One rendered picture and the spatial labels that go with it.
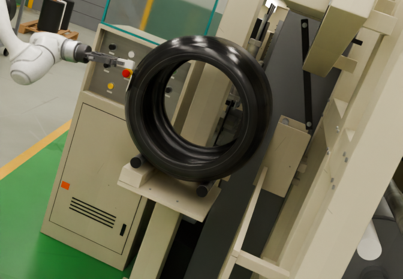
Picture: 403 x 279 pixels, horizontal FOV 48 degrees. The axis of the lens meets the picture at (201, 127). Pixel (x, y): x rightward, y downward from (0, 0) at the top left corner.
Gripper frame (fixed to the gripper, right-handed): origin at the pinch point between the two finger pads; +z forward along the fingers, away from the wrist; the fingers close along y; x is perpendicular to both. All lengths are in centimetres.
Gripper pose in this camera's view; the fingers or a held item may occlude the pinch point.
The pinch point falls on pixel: (125, 63)
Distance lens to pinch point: 182.6
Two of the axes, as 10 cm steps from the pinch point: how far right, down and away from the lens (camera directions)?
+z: 9.5, 2.5, -1.8
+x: -2.0, 9.5, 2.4
